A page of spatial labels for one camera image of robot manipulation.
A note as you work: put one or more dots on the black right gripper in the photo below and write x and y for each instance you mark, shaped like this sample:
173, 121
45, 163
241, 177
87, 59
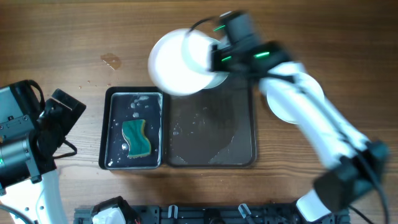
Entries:
217, 63

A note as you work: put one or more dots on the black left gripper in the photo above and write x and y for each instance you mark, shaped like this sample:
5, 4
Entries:
69, 117

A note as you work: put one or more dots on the white plate blue stain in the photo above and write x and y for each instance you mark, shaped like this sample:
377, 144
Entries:
179, 63

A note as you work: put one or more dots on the green yellow sponge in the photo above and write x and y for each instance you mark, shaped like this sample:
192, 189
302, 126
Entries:
134, 135

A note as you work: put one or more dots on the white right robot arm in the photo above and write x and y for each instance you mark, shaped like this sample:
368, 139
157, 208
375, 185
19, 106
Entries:
354, 164

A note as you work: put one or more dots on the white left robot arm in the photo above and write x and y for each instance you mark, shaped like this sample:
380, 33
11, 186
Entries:
29, 179

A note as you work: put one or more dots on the black water basin tray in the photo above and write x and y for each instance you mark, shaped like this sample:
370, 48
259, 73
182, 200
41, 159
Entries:
124, 104

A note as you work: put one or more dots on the brown serving tray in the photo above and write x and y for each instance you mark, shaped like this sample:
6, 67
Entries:
211, 129

